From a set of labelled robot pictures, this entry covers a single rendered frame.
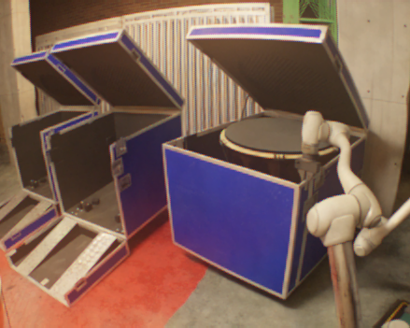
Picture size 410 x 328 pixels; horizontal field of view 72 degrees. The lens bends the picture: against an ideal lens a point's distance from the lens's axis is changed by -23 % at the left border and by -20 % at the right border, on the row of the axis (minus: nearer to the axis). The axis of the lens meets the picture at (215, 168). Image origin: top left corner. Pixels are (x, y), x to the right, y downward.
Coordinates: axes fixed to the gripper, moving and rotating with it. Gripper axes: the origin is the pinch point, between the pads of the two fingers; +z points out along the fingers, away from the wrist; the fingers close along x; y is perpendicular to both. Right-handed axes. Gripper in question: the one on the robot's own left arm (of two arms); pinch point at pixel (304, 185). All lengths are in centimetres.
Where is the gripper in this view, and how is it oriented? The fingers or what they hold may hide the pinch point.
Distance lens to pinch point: 180.4
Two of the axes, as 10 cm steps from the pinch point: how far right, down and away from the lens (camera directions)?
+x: 7.4, 2.4, -6.3
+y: -6.7, 1.4, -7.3
